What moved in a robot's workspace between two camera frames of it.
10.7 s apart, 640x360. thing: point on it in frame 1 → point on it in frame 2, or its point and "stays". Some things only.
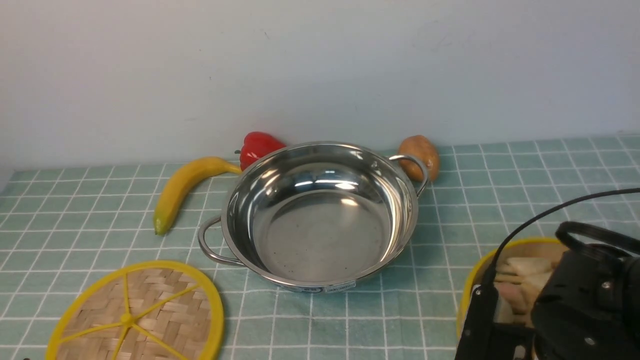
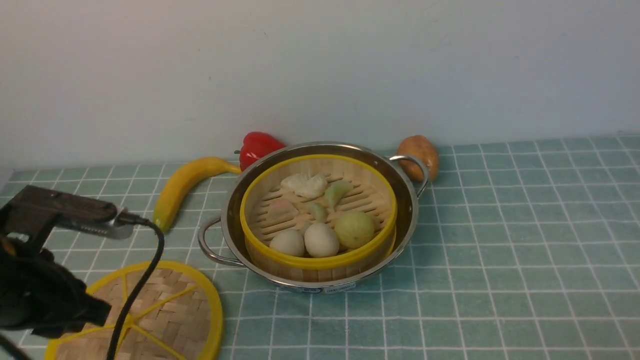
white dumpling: (526, 265) → (299, 183)
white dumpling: (532, 284) → (301, 184)
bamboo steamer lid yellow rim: (153, 310) stays
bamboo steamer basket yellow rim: (477, 269) → (317, 217)
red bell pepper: (255, 145) stays
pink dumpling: (517, 295) → (281, 209)
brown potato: (422, 147) stays
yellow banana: (171, 192) stays
